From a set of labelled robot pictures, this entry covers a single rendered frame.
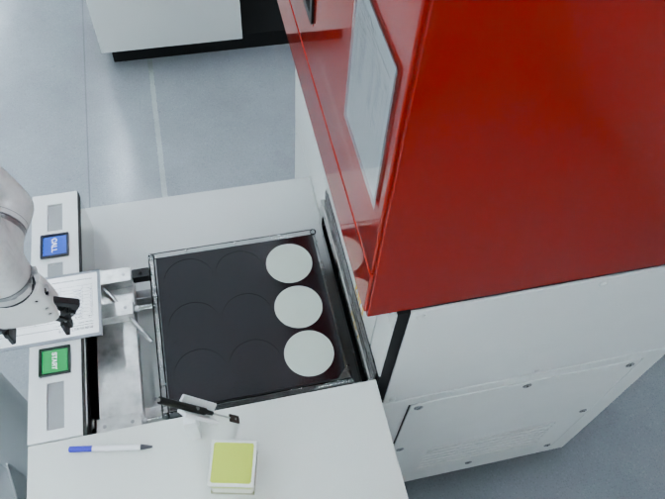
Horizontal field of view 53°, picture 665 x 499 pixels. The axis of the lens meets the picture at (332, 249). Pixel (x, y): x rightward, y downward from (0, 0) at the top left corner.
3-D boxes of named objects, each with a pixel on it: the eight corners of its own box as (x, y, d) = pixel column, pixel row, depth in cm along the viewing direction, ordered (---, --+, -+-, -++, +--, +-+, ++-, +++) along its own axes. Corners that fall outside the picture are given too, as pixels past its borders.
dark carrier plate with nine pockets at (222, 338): (312, 236, 151) (312, 234, 150) (346, 377, 133) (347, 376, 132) (155, 259, 145) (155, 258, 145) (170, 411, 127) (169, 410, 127)
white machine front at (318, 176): (304, 118, 181) (306, -12, 147) (381, 404, 138) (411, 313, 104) (292, 119, 180) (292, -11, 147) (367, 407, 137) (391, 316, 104)
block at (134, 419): (142, 416, 128) (140, 411, 125) (143, 434, 126) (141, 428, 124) (99, 425, 127) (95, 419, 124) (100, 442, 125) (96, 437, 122)
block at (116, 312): (135, 305, 141) (132, 298, 138) (136, 320, 139) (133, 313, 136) (95, 312, 139) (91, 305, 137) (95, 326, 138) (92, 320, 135)
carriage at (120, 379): (135, 277, 148) (132, 270, 145) (146, 439, 129) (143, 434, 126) (97, 283, 146) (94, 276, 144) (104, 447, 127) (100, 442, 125)
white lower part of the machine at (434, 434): (472, 247, 260) (536, 88, 192) (555, 455, 217) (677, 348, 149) (292, 276, 249) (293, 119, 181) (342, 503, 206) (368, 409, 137)
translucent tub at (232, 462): (258, 452, 117) (257, 440, 111) (255, 497, 113) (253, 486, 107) (215, 450, 117) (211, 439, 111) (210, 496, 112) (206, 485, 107)
